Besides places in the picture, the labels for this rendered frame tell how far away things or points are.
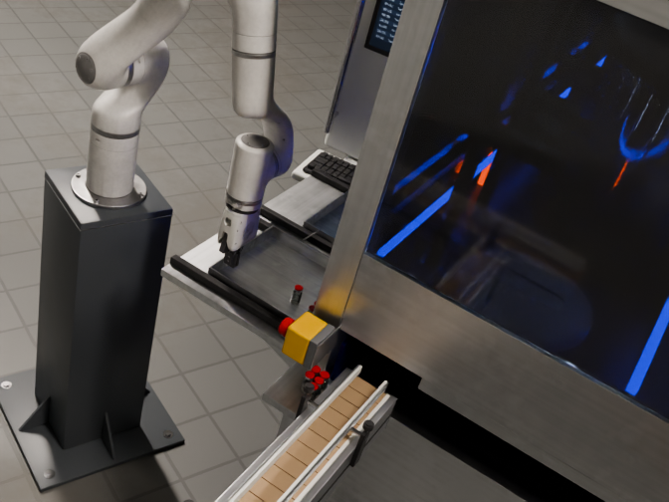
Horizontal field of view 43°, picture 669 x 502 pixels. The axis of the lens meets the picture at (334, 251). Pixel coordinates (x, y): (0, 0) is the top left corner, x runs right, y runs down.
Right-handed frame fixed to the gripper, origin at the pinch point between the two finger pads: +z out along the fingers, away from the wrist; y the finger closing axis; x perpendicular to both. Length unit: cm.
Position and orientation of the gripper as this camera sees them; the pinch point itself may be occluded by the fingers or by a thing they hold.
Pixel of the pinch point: (231, 257)
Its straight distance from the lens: 198.3
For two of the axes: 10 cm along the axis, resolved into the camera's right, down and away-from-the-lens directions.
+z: -2.3, 7.9, 5.7
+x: -8.3, -4.6, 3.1
